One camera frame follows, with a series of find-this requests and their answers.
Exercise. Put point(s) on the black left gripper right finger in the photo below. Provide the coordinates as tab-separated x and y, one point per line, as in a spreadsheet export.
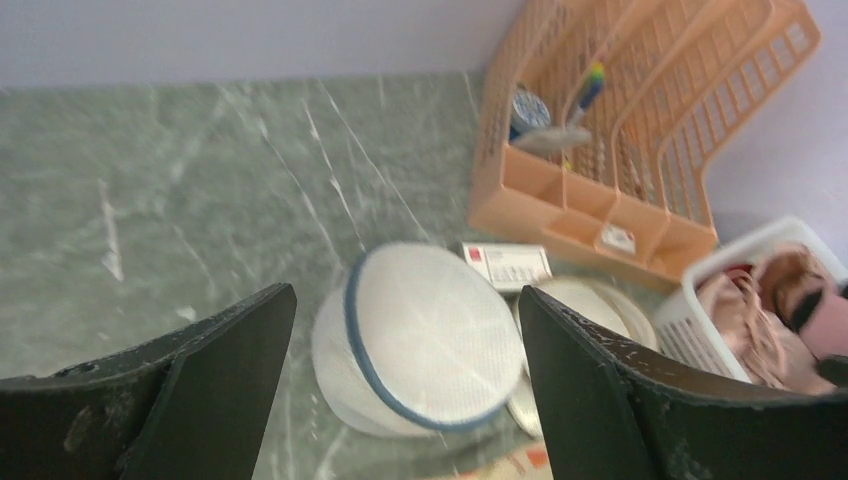
611	408

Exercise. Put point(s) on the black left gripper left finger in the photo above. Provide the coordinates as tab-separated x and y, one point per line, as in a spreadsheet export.
191	404

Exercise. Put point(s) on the tulip print mesh laundry bag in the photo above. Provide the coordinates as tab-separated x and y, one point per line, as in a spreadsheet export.
530	462

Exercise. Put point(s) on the cream embroidered mesh laundry bag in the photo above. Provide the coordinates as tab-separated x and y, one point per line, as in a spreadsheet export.
601	303

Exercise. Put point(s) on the white plastic laundry basket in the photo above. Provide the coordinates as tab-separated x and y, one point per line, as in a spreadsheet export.
684	329

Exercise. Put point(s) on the pink satin bra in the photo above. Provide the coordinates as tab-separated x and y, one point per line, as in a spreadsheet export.
751	308

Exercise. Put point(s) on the white blue-trimmed mesh laundry bag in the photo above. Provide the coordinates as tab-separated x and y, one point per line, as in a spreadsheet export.
415	343

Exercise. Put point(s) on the dusty pink bra cup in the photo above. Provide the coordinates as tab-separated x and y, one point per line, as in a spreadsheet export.
820	321

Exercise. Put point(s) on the small white red card box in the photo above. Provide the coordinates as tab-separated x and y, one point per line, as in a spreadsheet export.
508	267

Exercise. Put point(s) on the orange plastic file organizer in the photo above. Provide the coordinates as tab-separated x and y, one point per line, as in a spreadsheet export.
624	190

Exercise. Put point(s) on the blue white round tin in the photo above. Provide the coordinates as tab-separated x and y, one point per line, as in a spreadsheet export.
528	113

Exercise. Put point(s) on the multicolour marker pen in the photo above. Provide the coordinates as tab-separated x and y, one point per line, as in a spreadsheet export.
592	87

